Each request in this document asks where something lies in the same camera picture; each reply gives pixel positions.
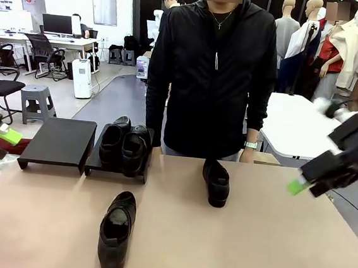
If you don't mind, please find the white desk divider panel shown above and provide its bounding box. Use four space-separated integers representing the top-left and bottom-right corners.
0 8 33 33

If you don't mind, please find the framed glass wall board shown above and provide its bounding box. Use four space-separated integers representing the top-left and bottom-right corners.
89 0 120 27

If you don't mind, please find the black leather dress shoe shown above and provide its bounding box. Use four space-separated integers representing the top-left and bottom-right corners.
97 113 133 170
95 188 139 268
199 157 234 210
119 122 151 180

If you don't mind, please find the long white office desk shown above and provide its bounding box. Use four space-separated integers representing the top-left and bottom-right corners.
0 27 101 81

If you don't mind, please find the mannequin in grey tank top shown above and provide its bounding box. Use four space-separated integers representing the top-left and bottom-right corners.
269 0 304 72

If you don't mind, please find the seated person at desk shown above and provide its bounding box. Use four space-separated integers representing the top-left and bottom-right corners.
69 12 93 39

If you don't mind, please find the small grey stool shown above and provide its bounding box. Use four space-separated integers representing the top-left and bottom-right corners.
107 47 124 66
122 49 136 67

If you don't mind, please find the person's right forearm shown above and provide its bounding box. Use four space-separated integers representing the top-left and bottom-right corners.
140 86 172 149

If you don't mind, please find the red folded cloth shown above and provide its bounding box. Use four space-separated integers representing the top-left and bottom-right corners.
0 135 32 166

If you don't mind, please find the black backpack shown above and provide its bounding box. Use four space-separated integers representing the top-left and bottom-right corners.
122 35 142 54

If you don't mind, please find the grey wall poster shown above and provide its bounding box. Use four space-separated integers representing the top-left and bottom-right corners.
17 0 49 26

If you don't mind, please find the white air purifier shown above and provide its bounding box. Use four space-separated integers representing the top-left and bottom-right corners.
68 57 96 100

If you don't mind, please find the mannequin in red top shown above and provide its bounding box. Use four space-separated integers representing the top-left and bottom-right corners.
311 0 358 104

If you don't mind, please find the black computer monitor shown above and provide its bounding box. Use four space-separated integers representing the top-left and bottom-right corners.
40 13 75 36

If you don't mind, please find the person in black jacket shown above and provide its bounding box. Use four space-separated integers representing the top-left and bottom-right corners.
140 0 287 166

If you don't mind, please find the white side table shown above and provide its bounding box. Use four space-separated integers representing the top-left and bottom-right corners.
255 90 351 164

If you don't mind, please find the silver cross necklace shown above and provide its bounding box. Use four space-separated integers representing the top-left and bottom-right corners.
207 3 236 32

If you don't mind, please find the person's left hand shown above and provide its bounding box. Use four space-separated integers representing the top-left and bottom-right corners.
238 146 258 165

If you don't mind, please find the person's left forearm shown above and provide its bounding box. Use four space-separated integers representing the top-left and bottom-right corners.
242 83 278 146

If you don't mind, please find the grey plastic stool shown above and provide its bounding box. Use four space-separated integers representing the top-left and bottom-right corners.
17 83 60 128

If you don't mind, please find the flat cardboard box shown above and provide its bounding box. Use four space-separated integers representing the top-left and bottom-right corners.
252 151 283 167

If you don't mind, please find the black metal shoe stand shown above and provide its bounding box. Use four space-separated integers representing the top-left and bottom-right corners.
83 121 155 185
16 114 98 177

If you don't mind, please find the white computer case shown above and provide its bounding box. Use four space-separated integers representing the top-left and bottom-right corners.
134 55 152 80

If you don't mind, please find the mannequin in white navy jacket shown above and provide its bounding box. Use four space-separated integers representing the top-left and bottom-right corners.
278 0 326 97

